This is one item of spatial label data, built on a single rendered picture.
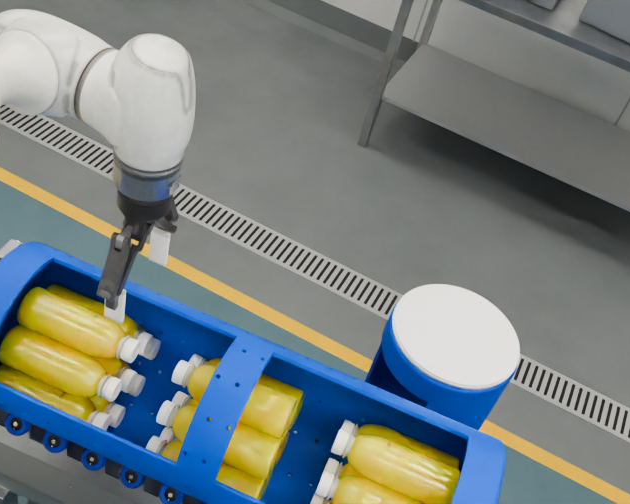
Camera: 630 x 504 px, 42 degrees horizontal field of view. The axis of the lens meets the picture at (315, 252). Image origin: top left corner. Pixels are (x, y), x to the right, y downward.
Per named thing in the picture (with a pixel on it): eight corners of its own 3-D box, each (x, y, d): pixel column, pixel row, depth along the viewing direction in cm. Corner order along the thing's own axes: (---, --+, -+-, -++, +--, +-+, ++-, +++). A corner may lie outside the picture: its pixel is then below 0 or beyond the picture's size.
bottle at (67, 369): (-9, 359, 132) (92, 405, 130) (12, 320, 134) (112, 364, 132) (7, 364, 139) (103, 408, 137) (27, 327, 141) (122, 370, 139)
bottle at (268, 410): (282, 438, 135) (181, 394, 137) (299, 398, 136) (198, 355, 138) (278, 441, 128) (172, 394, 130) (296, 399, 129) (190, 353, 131)
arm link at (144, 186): (195, 145, 109) (191, 179, 113) (134, 120, 110) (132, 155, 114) (164, 182, 102) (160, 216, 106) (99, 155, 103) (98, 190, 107)
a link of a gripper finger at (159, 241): (151, 228, 125) (153, 225, 125) (147, 260, 129) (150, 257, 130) (168, 235, 124) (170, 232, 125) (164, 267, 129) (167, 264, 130)
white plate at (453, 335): (451, 266, 184) (450, 270, 185) (366, 314, 168) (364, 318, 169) (545, 349, 172) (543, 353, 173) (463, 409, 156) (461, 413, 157)
